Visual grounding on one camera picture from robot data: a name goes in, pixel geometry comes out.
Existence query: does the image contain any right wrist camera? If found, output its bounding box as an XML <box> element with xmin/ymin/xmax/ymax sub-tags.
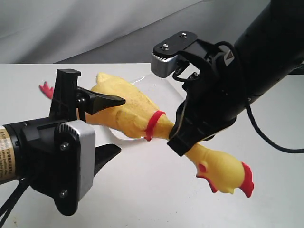
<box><xmin>151</xmin><ymin>31</ymin><xmax>198</xmax><ymax>78</ymax></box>

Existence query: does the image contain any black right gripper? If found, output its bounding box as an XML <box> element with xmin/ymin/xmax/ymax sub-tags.
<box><xmin>167</xmin><ymin>39</ymin><xmax>247</xmax><ymax>156</ymax></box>

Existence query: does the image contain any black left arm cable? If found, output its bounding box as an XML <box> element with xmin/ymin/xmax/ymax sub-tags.
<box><xmin>0</xmin><ymin>174</ymin><xmax>36</xmax><ymax>228</ymax></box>

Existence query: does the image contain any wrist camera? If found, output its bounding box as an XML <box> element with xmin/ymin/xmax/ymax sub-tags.
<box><xmin>151</xmin><ymin>31</ymin><xmax>198</xmax><ymax>78</ymax></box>
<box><xmin>54</xmin><ymin>120</ymin><xmax>95</xmax><ymax>202</ymax></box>

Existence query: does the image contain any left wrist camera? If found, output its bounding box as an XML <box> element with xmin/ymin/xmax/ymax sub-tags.
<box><xmin>54</xmin><ymin>120</ymin><xmax>95</xmax><ymax>202</ymax></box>

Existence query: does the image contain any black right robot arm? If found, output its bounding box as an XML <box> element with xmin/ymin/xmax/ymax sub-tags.
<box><xmin>154</xmin><ymin>0</ymin><xmax>304</xmax><ymax>156</ymax></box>

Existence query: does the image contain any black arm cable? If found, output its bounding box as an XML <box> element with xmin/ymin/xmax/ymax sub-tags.
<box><xmin>213</xmin><ymin>41</ymin><xmax>304</xmax><ymax>153</ymax></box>
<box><xmin>0</xmin><ymin>174</ymin><xmax>36</xmax><ymax>228</ymax></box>

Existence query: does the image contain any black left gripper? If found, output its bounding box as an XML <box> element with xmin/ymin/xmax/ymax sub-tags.
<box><xmin>21</xmin><ymin>86</ymin><xmax>126</xmax><ymax>217</ymax></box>

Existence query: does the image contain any grey backdrop cloth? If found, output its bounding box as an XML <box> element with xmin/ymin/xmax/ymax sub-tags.
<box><xmin>0</xmin><ymin>0</ymin><xmax>268</xmax><ymax>64</ymax></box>

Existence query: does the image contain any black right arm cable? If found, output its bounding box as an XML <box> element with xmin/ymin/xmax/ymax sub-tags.
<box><xmin>213</xmin><ymin>41</ymin><xmax>304</xmax><ymax>153</ymax></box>

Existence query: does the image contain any white square plate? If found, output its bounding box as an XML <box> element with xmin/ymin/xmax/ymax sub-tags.
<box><xmin>102</xmin><ymin>73</ymin><xmax>188</xmax><ymax>142</ymax></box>

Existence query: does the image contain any yellow rubber chicken toy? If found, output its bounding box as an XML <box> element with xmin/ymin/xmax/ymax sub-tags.
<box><xmin>39</xmin><ymin>72</ymin><xmax>254</xmax><ymax>198</ymax></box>

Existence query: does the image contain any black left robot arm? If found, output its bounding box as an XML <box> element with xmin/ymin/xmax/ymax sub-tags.
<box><xmin>0</xmin><ymin>85</ymin><xmax>125</xmax><ymax>217</ymax></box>

